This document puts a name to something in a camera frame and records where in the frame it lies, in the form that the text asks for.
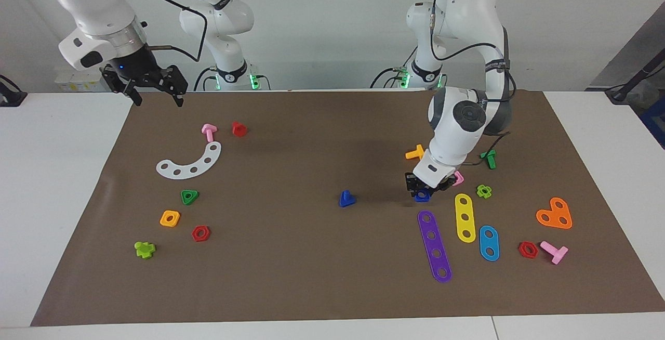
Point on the blue plastic screw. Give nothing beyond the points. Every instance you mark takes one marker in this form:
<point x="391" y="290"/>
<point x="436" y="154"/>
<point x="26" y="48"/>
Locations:
<point x="346" y="200"/>

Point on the orange plastic screw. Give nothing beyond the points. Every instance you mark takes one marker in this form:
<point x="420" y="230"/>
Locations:
<point x="415" y="154"/>

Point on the orange square plastic nut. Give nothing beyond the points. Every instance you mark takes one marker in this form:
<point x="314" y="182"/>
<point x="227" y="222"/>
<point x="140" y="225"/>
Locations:
<point x="163" y="222"/>

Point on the yellow three-hole plastic strip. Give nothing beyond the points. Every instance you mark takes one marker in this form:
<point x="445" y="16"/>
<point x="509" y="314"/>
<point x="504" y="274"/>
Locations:
<point x="464" y="210"/>

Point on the pink square plastic nut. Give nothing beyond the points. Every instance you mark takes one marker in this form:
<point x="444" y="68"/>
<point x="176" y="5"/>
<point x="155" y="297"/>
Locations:
<point x="459" y="179"/>

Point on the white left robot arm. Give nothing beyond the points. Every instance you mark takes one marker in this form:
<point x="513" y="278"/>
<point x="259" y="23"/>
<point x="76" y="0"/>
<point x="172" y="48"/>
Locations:
<point x="457" y="137"/>

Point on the purple four-hole plastic strip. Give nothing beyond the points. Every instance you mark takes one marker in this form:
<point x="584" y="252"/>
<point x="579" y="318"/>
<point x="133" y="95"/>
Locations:
<point x="434" y="245"/>

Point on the lime green plastic screw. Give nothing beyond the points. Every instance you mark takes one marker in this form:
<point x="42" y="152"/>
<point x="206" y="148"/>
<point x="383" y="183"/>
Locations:
<point x="144" y="250"/>

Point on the brown table mat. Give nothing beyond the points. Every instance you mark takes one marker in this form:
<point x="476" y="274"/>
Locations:
<point x="311" y="257"/>

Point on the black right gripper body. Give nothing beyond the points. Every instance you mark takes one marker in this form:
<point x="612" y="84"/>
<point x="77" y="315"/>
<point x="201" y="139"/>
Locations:
<point x="137" y="72"/>

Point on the black stand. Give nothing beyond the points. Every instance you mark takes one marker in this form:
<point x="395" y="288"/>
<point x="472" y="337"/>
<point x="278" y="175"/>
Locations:
<point x="631" y="82"/>

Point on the blue square plastic nut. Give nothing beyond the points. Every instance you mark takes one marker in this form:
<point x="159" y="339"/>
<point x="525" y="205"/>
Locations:
<point x="422" y="198"/>

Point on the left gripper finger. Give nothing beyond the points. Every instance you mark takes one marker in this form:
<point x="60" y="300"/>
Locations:
<point x="435" y="191"/>
<point x="411" y="192"/>

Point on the green triangular plastic nut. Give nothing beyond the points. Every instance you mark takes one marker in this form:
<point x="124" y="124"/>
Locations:
<point x="185" y="200"/>

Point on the lime cross-shaped plastic nut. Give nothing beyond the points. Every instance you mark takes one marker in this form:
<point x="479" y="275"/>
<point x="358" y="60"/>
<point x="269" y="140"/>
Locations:
<point x="479" y="190"/>

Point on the white curved five-hole strip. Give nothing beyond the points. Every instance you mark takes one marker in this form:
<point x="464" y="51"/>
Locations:
<point x="200" y="165"/>

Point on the orange angled plastic bracket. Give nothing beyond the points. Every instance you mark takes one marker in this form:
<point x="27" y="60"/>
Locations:
<point x="554" y="215"/>

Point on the red plastic screw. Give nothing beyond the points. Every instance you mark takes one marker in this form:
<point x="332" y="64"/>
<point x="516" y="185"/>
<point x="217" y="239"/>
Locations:
<point x="239" y="130"/>

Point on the black clamp mount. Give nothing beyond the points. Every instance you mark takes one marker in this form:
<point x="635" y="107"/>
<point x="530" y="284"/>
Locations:
<point x="10" y="93"/>

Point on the grey partition panel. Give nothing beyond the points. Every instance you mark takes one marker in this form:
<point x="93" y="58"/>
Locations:
<point x="634" y="49"/>

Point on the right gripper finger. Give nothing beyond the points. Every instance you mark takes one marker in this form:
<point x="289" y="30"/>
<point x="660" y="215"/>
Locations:
<point x="111" y="80"/>
<point x="175" y="80"/>

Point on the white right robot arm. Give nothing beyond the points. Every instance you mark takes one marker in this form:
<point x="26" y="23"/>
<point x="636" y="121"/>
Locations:
<point x="93" y="2"/>

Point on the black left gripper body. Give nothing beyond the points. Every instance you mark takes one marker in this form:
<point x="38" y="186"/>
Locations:
<point x="428" y="185"/>

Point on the red hexagonal plastic nut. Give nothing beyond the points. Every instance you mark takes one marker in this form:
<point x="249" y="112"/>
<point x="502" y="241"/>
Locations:
<point x="521" y="253"/>
<point x="195" y="237"/>

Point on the blue two-hole plastic strip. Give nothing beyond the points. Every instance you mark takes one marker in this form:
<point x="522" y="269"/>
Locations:
<point x="489" y="243"/>

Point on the pink plastic screw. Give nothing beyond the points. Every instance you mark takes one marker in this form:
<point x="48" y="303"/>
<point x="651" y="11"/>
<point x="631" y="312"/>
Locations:
<point x="209" y="132"/>
<point x="558" y="254"/>

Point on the white cardboard box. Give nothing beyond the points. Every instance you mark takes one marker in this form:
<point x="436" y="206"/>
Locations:
<point x="78" y="82"/>

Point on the dark green plastic screw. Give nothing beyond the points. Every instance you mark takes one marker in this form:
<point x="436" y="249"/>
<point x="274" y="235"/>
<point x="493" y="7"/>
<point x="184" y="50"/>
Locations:
<point x="491" y="160"/>

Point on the blue crate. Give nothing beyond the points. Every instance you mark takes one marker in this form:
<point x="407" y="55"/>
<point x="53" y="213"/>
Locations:
<point x="655" y="124"/>

